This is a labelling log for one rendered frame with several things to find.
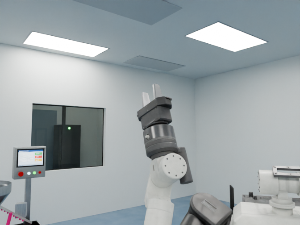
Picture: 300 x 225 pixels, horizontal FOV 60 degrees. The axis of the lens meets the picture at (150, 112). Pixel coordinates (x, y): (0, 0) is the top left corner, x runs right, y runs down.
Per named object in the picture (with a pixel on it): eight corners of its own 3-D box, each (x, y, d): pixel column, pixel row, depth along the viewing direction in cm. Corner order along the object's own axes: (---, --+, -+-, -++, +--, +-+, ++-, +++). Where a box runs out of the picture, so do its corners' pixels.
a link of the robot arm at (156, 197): (150, 164, 74) (140, 212, 67) (160, 153, 67) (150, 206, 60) (171, 170, 75) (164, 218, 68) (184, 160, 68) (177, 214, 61)
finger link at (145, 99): (141, 91, 80) (144, 109, 78) (149, 93, 82) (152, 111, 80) (138, 93, 81) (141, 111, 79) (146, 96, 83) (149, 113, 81)
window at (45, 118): (27, 172, 425) (30, 102, 434) (27, 172, 426) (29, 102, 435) (103, 166, 508) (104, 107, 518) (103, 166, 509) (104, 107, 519)
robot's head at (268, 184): (258, 198, 76) (257, 168, 77) (297, 202, 73) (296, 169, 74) (260, 205, 70) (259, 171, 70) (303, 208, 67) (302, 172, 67)
